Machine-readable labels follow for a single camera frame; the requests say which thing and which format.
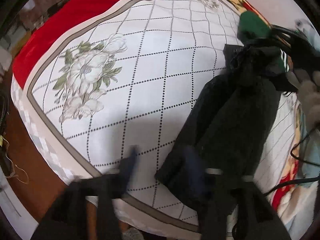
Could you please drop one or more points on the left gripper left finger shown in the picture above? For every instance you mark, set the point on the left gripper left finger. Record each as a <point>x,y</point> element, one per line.
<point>67,216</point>

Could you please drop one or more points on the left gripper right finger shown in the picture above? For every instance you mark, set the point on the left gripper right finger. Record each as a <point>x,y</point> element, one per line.
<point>225,204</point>

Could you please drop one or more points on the black leather jacket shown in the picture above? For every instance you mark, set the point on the black leather jacket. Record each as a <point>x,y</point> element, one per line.
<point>223,138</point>

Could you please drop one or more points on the green folded garment white stripes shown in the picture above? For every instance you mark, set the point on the green folded garment white stripes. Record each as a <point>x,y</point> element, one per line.
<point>250,27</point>

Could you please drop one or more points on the white fleece garment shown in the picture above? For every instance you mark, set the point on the white fleece garment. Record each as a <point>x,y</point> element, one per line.
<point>308,95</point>

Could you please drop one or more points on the red floral blanket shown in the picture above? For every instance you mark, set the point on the red floral blanket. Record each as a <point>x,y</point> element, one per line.
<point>75,15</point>

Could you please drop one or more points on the white floral quilted sheet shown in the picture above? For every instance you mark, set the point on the white floral quilted sheet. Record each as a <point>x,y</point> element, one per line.
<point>130,79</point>

